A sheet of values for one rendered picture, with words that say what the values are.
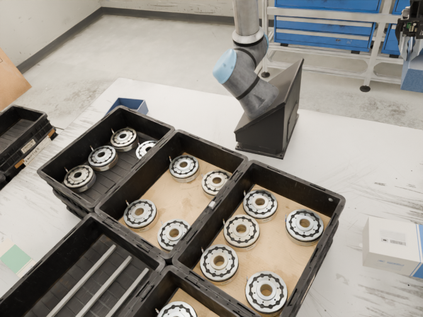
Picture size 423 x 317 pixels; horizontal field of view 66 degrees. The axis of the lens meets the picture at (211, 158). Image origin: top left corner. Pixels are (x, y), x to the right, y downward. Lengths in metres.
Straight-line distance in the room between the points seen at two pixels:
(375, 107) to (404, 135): 1.28
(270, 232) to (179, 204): 0.30
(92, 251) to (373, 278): 0.83
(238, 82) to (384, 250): 0.69
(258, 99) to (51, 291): 0.88
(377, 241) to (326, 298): 0.22
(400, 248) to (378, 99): 1.91
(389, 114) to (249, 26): 1.72
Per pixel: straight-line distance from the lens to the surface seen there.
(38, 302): 1.07
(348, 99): 2.80
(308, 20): 2.70
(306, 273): 0.82
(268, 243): 0.96
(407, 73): 1.06
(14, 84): 3.73
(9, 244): 1.33
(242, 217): 0.97
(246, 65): 1.20
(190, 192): 1.08
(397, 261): 1.07
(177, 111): 1.60
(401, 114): 2.76
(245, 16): 1.19
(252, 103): 1.19
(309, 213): 0.98
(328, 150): 1.37
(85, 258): 1.07
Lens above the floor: 1.68
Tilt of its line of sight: 47 degrees down
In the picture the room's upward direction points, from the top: 10 degrees counter-clockwise
